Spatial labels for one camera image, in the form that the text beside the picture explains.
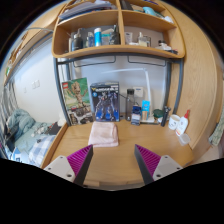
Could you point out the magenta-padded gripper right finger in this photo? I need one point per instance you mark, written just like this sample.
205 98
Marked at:
164 165

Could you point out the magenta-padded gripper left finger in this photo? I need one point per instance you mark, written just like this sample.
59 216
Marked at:
61 165

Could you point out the clear plastic container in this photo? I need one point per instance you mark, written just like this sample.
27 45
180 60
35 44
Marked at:
184 139

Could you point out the black flat laptop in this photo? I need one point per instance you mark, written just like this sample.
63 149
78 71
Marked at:
54 129

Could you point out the white cup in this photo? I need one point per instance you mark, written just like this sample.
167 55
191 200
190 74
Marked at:
173 122

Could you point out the white bottle with red cap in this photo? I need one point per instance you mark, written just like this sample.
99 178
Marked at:
182 125

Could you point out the black cylindrical shaver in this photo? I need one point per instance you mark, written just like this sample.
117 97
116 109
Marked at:
165 116

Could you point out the dark green round object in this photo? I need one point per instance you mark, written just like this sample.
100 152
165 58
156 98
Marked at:
157 114

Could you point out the small dark blue box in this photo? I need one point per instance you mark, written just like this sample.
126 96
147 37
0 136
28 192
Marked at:
136 116

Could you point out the light blue carton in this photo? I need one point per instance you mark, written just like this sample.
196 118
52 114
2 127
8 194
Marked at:
145 110

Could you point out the green checked hanging cloth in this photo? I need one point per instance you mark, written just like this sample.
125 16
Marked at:
217 131

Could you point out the green toy box with tree figure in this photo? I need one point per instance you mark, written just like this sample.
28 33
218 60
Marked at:
76 100

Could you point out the dark translucent water bottle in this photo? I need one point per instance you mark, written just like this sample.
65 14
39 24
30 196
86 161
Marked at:
130 105

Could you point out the blue robot model kit box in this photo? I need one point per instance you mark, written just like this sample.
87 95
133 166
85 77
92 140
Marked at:
105 101

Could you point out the wooden shelf unit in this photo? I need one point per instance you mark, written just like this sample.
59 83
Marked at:
120 50

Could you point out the grey metal desk frame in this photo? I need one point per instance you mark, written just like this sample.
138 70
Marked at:
179 83

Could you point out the white wall switch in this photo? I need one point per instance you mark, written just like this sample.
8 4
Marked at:
35 84

